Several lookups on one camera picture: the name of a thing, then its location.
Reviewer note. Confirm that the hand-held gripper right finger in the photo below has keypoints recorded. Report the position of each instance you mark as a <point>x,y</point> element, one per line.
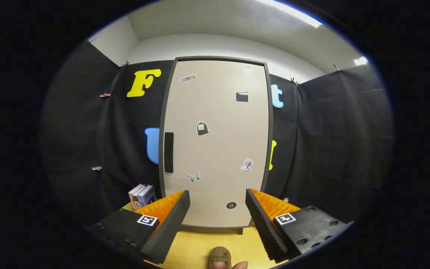
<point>265,228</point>

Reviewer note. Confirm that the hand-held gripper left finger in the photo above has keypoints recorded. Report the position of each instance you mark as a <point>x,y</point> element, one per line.
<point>170,228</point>

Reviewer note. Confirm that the brown fuzzy shoe with bow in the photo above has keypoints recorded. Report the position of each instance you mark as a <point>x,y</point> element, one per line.
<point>220,257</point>

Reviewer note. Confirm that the grey shoe cabinet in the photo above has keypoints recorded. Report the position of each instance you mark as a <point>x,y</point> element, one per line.
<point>271,127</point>

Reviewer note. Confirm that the light blue book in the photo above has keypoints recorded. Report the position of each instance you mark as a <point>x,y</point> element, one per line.
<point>148,195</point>

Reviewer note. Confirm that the dark blue book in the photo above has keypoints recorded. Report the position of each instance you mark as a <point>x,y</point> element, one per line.
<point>140,196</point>

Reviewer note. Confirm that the small ceiling light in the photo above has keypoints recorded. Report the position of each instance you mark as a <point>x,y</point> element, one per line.
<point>360,60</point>

